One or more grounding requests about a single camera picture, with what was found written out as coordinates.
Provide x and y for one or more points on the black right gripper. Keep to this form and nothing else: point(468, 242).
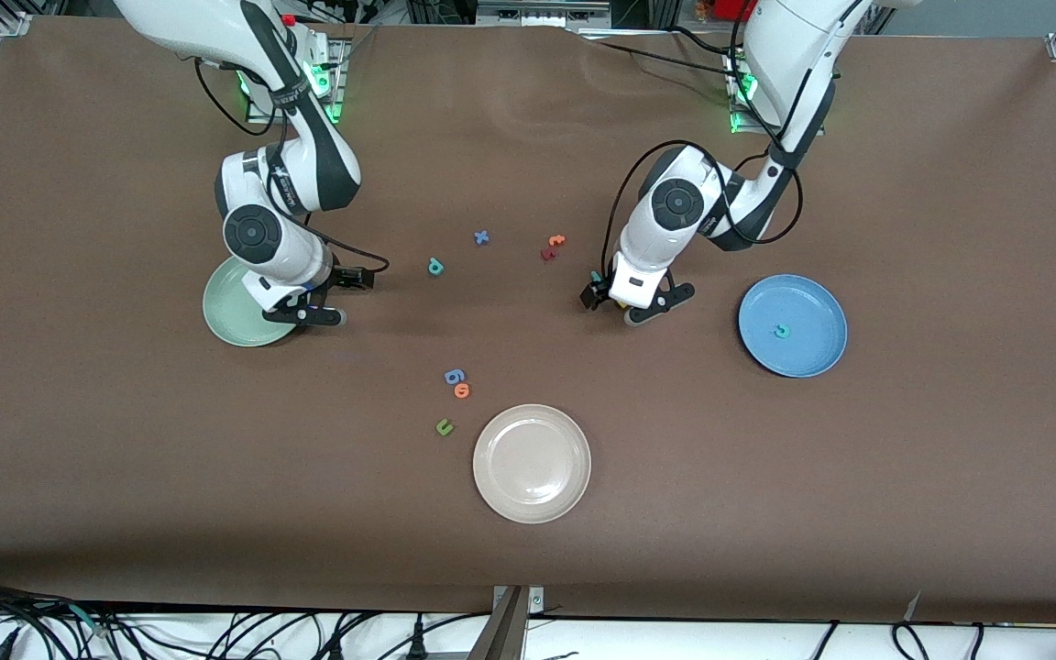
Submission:
point(342, 277)

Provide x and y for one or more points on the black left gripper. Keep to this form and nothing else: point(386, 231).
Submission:
point(595, 294)

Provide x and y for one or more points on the teal letter p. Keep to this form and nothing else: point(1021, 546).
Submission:
point(435, 267)

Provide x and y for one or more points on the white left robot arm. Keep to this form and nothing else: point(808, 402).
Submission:
point(675, 203)

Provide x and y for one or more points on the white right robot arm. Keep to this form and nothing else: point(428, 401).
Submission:
point(290, 257)

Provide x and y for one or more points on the green plate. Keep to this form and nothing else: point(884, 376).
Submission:
point(230, 316)

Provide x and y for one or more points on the blue letter g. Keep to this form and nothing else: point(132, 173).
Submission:
point(454, 376)

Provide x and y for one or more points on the brown table cover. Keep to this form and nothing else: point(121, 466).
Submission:
point(528, 165)

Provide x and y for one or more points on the green letter u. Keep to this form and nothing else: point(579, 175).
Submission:
point(444, 426)

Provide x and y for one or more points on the beige plate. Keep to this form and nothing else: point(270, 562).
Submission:
point(532, 464)

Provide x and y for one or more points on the blue plate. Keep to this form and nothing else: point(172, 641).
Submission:
point(803, 353)

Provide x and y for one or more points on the grey equipment box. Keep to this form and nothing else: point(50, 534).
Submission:
point(537, 14)

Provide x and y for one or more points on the red box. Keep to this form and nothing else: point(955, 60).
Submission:
point(728, 9)

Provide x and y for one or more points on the black power plug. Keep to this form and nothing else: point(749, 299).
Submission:
point(416, 642)

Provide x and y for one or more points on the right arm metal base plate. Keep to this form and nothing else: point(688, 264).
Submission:
point(341, 64)

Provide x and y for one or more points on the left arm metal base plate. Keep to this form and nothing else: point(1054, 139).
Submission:
point(735, 126)

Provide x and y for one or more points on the aluminium frame bracket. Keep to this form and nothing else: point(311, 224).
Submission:
point(514, 610)

